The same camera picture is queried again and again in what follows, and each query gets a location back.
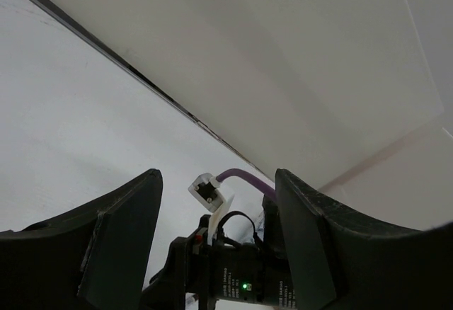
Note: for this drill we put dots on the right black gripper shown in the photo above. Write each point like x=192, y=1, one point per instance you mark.
x=255, y=273

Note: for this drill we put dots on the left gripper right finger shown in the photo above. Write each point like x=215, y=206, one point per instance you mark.
x=340, y=258

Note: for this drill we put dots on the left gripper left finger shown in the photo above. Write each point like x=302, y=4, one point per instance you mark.
x=92, y=257

